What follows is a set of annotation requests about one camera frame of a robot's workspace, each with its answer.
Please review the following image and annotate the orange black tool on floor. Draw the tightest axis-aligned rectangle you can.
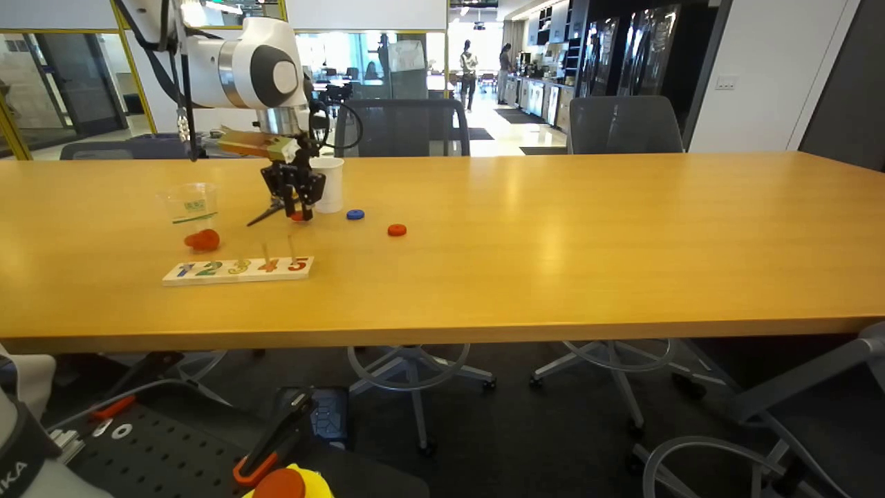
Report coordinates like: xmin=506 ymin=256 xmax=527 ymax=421
xmin=233 ymin=391 xmax=314 ymax=489

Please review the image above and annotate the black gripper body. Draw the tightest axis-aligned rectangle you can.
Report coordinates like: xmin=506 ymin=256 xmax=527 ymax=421
xmin=261 ymin=153 xmax=326 ymax=204

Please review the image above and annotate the wooden number peg board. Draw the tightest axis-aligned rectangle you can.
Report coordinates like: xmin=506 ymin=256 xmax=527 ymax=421
xmin=162 ymin=244 xmax=315 ymax=284

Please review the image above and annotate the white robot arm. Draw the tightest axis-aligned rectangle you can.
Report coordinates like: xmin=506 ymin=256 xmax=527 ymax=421
xmin=112 ymin=0 xmax=326 ymax=221

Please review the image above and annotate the clear plastic cup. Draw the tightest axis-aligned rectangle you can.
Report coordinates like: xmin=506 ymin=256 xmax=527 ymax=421
xmin=164 ymin=183 xmax=221 ymax=250

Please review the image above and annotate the red yellow emergency stop button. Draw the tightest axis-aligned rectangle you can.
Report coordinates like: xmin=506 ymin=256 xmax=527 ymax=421
xmin=245 ymin=465 xmax=336 ymax=498

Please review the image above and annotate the grey mesh office chair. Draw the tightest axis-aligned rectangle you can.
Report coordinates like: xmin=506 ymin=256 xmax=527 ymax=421
xmin=332 ymin=96 xmax=496 ymax=454

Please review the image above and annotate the white paper cup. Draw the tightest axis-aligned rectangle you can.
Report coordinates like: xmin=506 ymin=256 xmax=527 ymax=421
xmin=310 ymin=155 xmax=344 ymax=214

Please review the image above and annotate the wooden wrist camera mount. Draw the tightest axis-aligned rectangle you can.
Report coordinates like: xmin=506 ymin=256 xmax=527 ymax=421
xmin=204 ymin=126 xmax=300 ymax=164

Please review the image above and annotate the grey chair near camera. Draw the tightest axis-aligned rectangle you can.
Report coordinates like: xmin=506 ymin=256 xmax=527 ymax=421
xmin=641 ymin=321 xmax=885 ymax=498

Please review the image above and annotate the grey office chair right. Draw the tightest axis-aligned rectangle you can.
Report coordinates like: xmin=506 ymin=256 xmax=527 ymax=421
xmin=528 ymin=95 xmax=716 ymax=435

